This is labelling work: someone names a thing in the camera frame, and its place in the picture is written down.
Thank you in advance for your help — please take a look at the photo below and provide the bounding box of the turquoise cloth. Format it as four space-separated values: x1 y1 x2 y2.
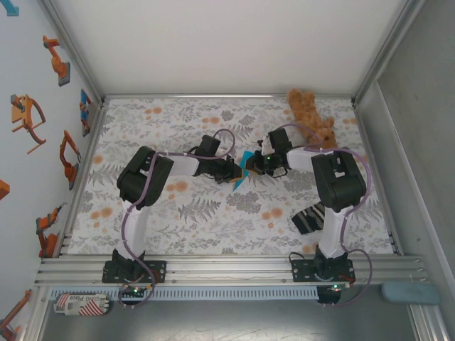
232 151 255 193

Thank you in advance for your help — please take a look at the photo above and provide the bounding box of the floral patterned table mat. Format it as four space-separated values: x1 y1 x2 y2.
67 97 401 256

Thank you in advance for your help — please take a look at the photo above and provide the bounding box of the brown teddy bear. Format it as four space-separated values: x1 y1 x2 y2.
286 87 339 150

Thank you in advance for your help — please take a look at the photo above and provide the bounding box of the black white striped sock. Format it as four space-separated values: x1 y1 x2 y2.
291 202 327 235

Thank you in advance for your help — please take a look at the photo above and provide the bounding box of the blue-grey oval pad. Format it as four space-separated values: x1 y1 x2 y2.
382 281 441 305

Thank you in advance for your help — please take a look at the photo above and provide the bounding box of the red white patterned packet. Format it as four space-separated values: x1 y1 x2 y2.
53 293 111 317

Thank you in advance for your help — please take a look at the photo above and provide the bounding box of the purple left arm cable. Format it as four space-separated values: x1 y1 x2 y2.
118 127 236 310

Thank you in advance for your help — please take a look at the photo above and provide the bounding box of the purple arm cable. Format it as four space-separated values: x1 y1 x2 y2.
118 127 236 310
280 122 374 309

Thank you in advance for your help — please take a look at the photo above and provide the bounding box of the aluminium frame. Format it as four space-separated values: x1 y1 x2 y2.
33 0 441 341

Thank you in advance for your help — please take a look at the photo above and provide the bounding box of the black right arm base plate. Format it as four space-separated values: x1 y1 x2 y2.
291 259 355 284

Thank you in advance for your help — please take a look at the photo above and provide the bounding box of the white slotted cable duct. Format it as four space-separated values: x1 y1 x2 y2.
49 286 319 300

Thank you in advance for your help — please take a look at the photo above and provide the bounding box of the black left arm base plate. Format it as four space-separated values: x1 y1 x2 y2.
102 260 168 284

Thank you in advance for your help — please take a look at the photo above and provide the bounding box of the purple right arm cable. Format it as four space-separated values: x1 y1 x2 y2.
280 122 374 309

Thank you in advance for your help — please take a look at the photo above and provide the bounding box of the blue orange wall sticker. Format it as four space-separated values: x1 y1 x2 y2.
80 88 94 138

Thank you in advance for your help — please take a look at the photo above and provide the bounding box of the orange grey gripper wall sticker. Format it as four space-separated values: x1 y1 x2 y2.
9 94 48 155

